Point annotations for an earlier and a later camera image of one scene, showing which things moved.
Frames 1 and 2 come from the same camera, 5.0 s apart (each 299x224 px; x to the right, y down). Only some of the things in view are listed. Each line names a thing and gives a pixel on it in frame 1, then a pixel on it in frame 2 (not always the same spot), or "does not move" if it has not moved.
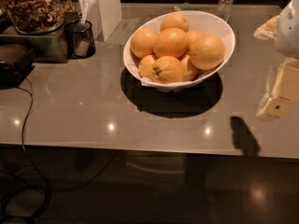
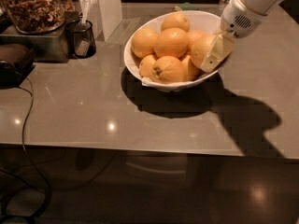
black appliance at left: x=16 y=62 does not move
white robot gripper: x=288 y=32 → x=239 y=20
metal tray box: x=49 y=48 does not move
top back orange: x=175 y=20 does not move
